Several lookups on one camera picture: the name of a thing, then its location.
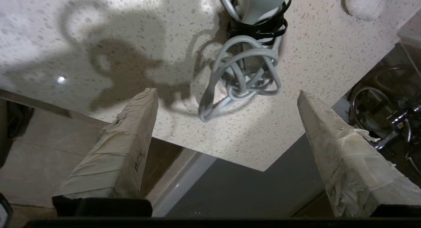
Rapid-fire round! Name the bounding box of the chrome faucet fixture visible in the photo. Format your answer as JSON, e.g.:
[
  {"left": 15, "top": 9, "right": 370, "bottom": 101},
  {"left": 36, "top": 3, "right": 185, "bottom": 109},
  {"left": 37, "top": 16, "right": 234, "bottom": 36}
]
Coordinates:
[{"left": 373, "top": 103, "right": 421, "bottom": 151}]

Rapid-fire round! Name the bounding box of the grey hair dryer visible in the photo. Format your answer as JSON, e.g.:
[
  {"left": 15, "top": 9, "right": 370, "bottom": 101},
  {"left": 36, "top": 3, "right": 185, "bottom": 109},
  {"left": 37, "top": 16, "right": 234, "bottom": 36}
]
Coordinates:
[{"left": 227, "top": 0, "right": 292, "bottom": 46}]

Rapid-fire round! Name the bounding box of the white towel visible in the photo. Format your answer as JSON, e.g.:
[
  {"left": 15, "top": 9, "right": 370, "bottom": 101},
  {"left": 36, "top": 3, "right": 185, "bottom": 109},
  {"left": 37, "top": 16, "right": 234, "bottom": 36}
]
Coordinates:
[{"left": 342, "top": 0, "right": 388, "bottom": 21}]

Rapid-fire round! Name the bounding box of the grey hair dryer cord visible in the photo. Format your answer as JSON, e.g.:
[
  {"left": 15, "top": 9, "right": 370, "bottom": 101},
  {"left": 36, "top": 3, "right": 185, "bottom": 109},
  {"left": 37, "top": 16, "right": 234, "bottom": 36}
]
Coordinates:
[{"left": 198, "top": 0, "right": 283, "bottom": 122}]

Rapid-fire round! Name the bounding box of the chrome faucet with hose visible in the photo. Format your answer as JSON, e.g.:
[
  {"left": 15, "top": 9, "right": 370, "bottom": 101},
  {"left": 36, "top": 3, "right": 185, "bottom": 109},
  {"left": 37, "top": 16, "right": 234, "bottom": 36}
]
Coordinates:
[{"left": 349, "top": 66, "right": 421, "bottom": 176}]

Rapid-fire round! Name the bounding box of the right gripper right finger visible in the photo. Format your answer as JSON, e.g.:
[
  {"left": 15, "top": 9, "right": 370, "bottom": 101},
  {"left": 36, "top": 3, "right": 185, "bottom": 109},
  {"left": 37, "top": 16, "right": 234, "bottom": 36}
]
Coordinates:
[{"left": 297, "top": 90, "right": 421, "bottom": 218}]

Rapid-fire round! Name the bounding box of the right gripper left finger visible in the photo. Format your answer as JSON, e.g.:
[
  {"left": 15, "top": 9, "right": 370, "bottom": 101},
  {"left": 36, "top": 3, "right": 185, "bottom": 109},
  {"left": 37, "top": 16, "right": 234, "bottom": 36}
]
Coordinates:
[{"left": 52, "top": 88, "right": 159, "bottom": 217}]

